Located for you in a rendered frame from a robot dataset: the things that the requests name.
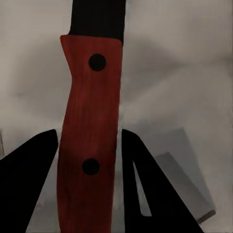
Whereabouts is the parer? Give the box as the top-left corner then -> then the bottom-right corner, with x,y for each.
57,0 -> 126,233

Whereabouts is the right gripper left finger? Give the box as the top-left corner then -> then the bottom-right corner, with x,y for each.
0,129 -> 58,233

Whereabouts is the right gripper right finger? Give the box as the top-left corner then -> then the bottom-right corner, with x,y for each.
121,129 -> 203,233

